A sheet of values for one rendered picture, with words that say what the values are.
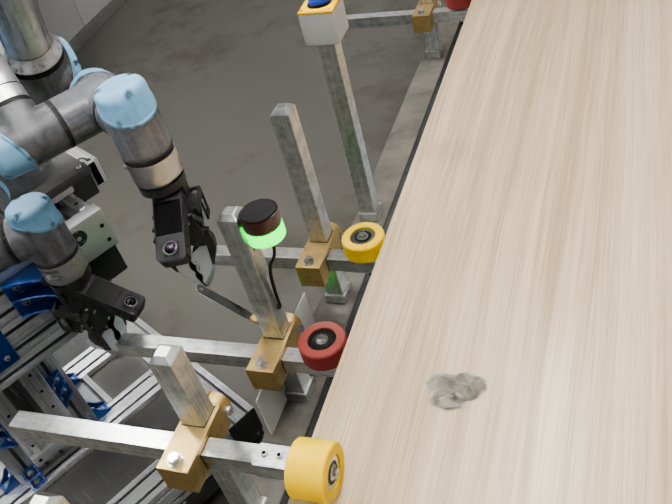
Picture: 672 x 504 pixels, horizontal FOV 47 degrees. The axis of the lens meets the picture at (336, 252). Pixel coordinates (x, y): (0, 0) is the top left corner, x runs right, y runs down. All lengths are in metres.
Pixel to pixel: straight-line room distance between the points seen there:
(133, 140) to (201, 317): 1.70
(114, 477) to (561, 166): 1.37
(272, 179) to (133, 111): 2.22
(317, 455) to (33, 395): 1.12
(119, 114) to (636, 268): 0.81
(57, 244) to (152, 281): 1.69
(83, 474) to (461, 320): 1.28
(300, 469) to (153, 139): 0.48
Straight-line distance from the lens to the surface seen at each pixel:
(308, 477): 1.01
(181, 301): 2.84
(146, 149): 1.09
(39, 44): 1.54
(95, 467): 2.20
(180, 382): 1.04
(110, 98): 1.06
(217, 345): 1.36
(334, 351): 1.21
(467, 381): 1.13
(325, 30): 1.49
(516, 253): 1.32
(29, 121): 1.15
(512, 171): 1.49
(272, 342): 1.31
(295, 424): 1.41
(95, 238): 1.59
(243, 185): 3.28
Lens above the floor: 1.79
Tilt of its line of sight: 40 degrees down
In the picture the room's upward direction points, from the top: 16 degrees counter-clockwise
